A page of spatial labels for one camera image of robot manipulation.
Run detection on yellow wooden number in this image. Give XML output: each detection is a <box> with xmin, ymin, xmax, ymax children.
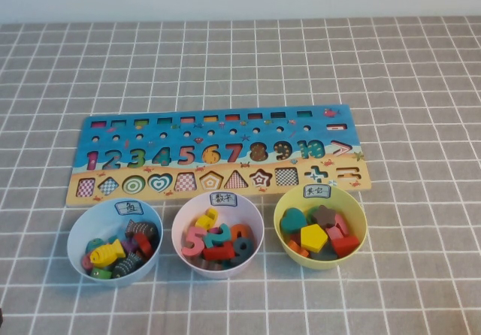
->
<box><xmin>194</xmin><ymin>207</ymin><xmax>219</xmax><ymax>230</ymax></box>

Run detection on brown striped wooden fish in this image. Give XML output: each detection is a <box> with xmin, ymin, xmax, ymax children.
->
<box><xmin>124</xmin><ymin>219</ymin><xmax>159</xmax><ymax>240</ymax></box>

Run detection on colourful wooden puzzle board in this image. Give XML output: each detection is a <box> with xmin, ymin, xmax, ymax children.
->
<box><xmin>63</xmin><ymin>104</ymin><xmax>373</xmax><ymax>207</ymax></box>

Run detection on yellow plastic bowl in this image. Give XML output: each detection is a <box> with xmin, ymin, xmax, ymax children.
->
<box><xmin>273</xmin><ymin>184</ymin><xmax>368</xmax><ymax>270</ymax></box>

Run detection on light blue plastic bowl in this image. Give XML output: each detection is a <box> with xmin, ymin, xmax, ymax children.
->
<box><xmin>66</xmin><ymin>198</ymin><xmax>165</xmax><ymax>288</ymax></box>

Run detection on pink plastic bowl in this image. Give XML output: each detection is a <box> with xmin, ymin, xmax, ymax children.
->
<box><xmin>171</xmin><ymin>191</ymin><xmax>265</xmax><ymax>279</ymax></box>

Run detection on teal wooden number two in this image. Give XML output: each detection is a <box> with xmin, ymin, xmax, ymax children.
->
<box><xmin>204</xmin><ymin>222</ymin><xmax>231</xmax><ymax>249</ymax></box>

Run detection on yellow pentagon puzzle piece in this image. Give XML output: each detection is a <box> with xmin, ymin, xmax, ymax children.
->
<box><xmin>299</xmin><ymin>222</ymin><xmax>329</xmax><ymax>253</ymax></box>

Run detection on yellow wooden fish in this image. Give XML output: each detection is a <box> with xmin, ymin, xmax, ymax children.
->
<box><xmin>89</xmin><ymin>238</ymin><xmax>126</xmax><ymax>269</ymax></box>

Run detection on orange puzzle piece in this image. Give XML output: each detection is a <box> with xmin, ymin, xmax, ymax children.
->
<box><xmin>289</xmin><ymin>240</ymin><xmax>311</xmax><ymax>258</ymax></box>

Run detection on pink wooden number five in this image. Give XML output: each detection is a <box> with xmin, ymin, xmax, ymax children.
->
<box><xmin>180</xmin><ymin>225</ymin><xmax>206</xmax><ymax>258</ymax></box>

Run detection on teal wooden fish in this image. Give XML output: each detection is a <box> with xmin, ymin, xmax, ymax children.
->
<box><xmin>85</xmin><ymin>238</ymin><xmax>104</xmax><ymax>255</ymax></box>

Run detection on slate wooden number nine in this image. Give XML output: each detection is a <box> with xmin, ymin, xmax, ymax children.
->
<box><xmin>228</xmin><ymin>237</ymin><xmax>255</xmax><ymax>267</ymax></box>

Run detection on orange wooden number zero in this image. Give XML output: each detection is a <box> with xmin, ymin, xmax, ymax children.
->
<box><xmin>229</xmin><ymin>224</ymin><xmax>253</xmax><ymax>243</ymax></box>

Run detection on pink curved puzzle piece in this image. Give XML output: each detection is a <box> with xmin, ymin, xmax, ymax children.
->
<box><xmin>335</xmin><ymin>214</ymin><xmax>352</xmax><ymax>238</ymax></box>

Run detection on paper label reading 数字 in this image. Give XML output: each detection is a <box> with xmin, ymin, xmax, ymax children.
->
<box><xmin>210</xmin><ymin>191</ymin><xmax>239</xmax><ymax>207</ymax></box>

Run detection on paper label reading 鱼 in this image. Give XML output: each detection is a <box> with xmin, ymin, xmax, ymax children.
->
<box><xmin>116</xmin><ymin>199</ymin><xmax>145</xmax><ymax>216</ymax></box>

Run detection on red wooden number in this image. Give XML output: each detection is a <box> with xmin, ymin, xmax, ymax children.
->
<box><xmin>202</xmin><ymin>245</ymin><xmax>237</xmax><ymax>261</ymax></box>

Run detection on teal heart puzzle piece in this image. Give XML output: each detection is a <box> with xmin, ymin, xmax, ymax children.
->
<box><xmin>280</xmin><ymin>207</ymin><xmax>308</xmax><ymax>235</ymax></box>

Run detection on red wooden fish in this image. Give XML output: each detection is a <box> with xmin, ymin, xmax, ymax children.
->
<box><xmin>133</xmin><ymin>232</ymin><xmax>155</xmax><ymax>261</ymax></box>

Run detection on dark gray wooden fish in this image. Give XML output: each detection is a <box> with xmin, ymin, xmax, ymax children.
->
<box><xmin>111</xmin><ymin>255</ymin><xmax>146</xmax><ymax>279</ymax></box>

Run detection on brown flower puzzle piece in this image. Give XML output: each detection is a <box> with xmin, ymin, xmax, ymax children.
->
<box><xmin>313</xmin><ymin>205</ymin><xmax>337</xmax><ymax>229</ymax></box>

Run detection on paper label reading 其它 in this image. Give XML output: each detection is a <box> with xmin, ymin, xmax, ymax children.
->
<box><xmin>302</xmin><ymin>184</ymin><xmax>331</xmax><ymax>200</ymax></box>

